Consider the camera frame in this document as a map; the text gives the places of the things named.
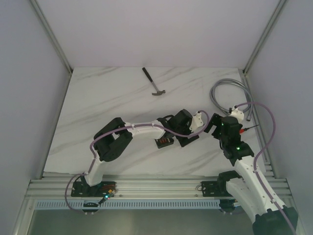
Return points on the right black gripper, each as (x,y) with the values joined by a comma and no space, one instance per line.
(215,120)

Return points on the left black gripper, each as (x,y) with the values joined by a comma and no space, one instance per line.
(187,139)

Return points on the black fuse box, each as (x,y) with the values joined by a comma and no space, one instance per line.
(164,142)

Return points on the clear plastic fuse box cover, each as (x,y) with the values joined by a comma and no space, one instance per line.
(184,141)

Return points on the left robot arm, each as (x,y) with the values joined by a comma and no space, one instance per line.
(112,140)

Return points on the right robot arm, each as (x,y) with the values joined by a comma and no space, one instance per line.
(246,183)

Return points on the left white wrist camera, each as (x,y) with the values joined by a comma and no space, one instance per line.
(196,122)

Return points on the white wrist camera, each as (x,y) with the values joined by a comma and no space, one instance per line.
(236,113)
(196,122)

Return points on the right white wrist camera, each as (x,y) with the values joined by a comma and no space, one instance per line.
(236,113)

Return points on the red handled screwdriver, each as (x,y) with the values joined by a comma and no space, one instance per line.
(247,128)

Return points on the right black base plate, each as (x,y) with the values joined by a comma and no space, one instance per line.
(214,189)

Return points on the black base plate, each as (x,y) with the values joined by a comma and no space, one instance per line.
(214,189)
(81,189)

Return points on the grey slotted cable duct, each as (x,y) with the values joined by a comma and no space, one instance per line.
(125,204)

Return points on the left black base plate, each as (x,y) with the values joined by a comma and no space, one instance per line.
(81,189)

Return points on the aluminium mounting rail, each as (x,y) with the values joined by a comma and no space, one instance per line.
(53,186)

